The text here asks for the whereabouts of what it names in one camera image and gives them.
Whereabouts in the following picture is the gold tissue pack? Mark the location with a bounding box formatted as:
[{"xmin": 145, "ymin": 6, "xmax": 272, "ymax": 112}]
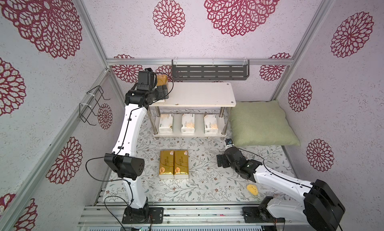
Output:
[
  {"xmin": 157, "ymin": 74, "xmax": 169, "ymax": 86},
  {"xmin": 174, "ymin": 150, "xmax": 189, "ymax": 180},
  {"xmin": 159, "ymin": 150, "xmax": 174, "ymax": 180}
]

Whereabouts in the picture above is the black wire wall rack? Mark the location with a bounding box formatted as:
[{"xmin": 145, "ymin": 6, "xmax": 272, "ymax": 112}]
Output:
[{"xmin": 78, "ymin": 85, "xmax": 110, "ymax": 126}]

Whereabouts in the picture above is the grey slotted wall shelf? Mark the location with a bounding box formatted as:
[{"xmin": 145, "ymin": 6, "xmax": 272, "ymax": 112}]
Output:
[{"xmin": 171, "ymin": 60, "xmax": 250, "ymax": 81}]

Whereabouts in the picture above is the white tissue pack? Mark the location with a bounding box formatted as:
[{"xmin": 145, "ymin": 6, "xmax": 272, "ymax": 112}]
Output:
[
  {"xmin": 204, "ymin": 114, "xmax": 219, "ymax": 134},
  {"xmin": 159, "ymin": 114, "xmax": 174, "ymax": 133},
  {"xmin": 181, "ymin": 114, "xmax": 195, "ymax": 133}
]

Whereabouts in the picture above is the floral patterned floor mat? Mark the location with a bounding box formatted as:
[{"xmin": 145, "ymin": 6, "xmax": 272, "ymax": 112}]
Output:
[{"xmin": 137, "ymin": 117, "xmax": 292, "ymax": 203}]

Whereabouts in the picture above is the white two-tier shelf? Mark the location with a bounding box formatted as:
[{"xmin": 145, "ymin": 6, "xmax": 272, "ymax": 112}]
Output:
[{"xmin": 148, "ymin": 82, "xmax": 236, "ymax": 139}]

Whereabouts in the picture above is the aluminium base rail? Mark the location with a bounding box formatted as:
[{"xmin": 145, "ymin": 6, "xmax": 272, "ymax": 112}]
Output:
[{"xmin": 76, "ymin": 203, "xmax": 313, "ymax": 231}]

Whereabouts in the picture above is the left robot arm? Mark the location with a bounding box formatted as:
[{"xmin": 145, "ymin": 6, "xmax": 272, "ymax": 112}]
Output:
[{"xmin": 104, "ymin": 68, "xmax": 166, "ymax": 224}]

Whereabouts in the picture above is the yellow sponge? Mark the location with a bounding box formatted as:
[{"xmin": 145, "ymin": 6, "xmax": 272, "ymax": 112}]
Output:
[{"xmin": 247, "ymin": 184, "xmax": 259, "ymax": 196}]

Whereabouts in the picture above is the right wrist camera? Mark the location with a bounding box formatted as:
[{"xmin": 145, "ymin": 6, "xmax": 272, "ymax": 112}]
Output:
[{"xmin": 225, "ymin": 138, "xmax": 234, "ymax": 148}]

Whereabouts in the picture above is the green cushion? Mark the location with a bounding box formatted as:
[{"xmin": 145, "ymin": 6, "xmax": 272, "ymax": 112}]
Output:
[{"xmin": 229, "ymin": 100, "xmax": 301, "ymax": 147}]

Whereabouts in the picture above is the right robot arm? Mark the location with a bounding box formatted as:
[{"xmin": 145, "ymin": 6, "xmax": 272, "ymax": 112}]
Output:
[{"xmin": 217, "ymin": 146, "xmax": 346, "ymax": 231}]

